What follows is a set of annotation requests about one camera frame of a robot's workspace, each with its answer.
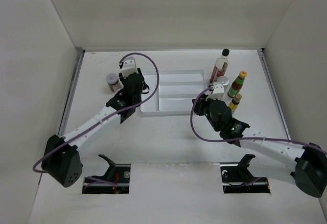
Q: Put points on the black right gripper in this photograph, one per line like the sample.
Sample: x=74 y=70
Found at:
x=200 y=103

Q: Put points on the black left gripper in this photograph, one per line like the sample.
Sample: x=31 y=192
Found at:
x=122 y=79

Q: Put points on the small gold-cap bottle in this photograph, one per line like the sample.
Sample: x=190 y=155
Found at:
x=235 y=102

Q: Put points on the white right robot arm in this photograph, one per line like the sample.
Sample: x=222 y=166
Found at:
x=302 y=164

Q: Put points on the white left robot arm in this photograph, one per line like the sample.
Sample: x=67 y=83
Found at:
x=62 y=160

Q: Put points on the dark jar white red lid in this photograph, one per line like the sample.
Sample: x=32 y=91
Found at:
x=113 y=82

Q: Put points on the green-label yellow-cap sauce bottle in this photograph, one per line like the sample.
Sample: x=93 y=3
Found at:
x=237 y=84

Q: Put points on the white divided organizer tray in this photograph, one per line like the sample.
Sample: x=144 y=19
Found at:
x=176 y=90

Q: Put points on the tall soy sauce bottle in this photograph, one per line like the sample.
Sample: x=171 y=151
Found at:
x=220 y=66

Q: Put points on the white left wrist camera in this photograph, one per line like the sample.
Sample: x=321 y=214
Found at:
x=127 y=66

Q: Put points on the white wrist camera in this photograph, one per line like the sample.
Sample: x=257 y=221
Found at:
x=216 y=91
x=127 y=66

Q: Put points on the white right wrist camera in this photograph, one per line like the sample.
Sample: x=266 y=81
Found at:
x=216 y=91

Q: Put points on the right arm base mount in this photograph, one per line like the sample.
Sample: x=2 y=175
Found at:
x=237 y=179

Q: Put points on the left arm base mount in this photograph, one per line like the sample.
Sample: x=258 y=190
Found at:
x=116 y=179

